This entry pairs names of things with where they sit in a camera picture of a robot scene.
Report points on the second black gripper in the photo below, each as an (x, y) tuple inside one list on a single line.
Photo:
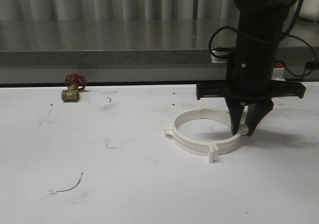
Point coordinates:
[(249, 79)]

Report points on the white half-ring pipe clamp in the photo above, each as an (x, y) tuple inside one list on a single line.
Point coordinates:
[(186, 143)]

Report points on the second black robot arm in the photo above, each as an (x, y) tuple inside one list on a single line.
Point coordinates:
[(260, 29)]

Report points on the white container in background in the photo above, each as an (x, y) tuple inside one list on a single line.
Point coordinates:
[(309, 15)]

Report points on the grey stone counter slab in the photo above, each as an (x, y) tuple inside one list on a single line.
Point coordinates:
[(103, 44)]

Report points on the white circuit breaker red switch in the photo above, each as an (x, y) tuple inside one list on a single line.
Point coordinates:
[(278, 71)]

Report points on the brass valve with red handle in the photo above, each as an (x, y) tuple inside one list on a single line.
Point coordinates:
[(75, 83)]

